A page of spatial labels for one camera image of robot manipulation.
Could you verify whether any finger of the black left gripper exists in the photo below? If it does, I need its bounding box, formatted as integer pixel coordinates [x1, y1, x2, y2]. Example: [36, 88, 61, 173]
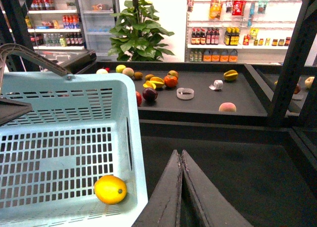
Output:
[132, 150, 183, 227]

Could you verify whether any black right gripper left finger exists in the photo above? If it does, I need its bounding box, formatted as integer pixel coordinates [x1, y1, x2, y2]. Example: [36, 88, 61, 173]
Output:
[0, 98, 33, 125]

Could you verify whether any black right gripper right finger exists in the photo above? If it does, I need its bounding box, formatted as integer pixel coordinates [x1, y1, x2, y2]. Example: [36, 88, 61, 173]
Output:
[181, 150, 252, 227]

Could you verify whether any brown basket handle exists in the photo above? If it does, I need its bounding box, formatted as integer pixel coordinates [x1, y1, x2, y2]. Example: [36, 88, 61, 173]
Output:
[0, 43, 74, 82]

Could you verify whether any light blue plastic basket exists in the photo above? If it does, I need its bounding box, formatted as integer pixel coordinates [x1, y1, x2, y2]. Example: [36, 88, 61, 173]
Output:
[0, 72, 148, 227]

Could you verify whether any white drinks shelf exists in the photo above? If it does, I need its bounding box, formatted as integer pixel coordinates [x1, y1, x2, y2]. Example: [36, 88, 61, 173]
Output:
[4, 0, 86, 51]

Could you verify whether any white round fruit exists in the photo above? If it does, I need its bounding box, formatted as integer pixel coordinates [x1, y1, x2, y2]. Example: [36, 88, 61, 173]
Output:
[96, 68, 108, 74]

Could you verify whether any pink peach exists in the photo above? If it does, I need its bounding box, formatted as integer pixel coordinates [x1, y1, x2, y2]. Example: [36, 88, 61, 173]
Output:
[218, 102, 237, 112]

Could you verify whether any black display tray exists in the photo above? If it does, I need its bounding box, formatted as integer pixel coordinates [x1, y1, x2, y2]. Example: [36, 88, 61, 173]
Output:
[85, 61, 273, 125]

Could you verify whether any dark purple plum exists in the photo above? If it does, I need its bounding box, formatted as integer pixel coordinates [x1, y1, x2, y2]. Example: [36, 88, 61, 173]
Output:
[142, 88, 158, 102]

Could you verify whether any green apple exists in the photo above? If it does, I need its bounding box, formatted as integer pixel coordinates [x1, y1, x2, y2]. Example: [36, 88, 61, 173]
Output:
[115, 64, 126, 73]

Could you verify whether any white tape roll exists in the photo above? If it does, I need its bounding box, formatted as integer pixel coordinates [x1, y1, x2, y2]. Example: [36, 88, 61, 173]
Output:
[209, 80, 223, 91]

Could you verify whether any pale cantaloupe melon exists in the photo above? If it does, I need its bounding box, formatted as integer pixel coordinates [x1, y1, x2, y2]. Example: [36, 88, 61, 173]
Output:
[122, 67, 134, 77]

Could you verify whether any orange persimmon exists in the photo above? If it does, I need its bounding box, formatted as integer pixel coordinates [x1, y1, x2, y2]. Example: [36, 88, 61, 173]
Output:
[163, 75, 178, 88]

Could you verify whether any brown kiwi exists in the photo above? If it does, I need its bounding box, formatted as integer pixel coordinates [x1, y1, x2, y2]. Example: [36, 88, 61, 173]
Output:
[145, 74, 154, 81]
[133, 72, 143, 80]

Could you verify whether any glass door refrigerator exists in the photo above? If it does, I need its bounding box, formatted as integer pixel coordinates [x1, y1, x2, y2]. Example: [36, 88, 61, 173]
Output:
[76, 0, 119, 61]

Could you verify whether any yellow green star fruit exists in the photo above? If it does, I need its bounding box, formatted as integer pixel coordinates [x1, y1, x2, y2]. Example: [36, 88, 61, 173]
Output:
[223, 70, 239, 81]

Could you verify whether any red yellow apple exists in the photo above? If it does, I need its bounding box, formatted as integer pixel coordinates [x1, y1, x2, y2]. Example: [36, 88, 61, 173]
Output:
[167, 70, 179, 79]

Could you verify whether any green potted plant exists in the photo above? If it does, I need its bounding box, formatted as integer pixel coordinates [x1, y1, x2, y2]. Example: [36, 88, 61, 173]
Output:
[108, 0, 174, 62]

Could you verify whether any white sauce bottle shelf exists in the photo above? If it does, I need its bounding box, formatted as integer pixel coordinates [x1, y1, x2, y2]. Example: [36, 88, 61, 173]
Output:
[185, 0, 302, 64]

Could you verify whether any clear tape ring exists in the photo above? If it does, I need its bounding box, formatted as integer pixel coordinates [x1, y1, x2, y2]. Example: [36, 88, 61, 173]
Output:
[176, 87, 195, 101]

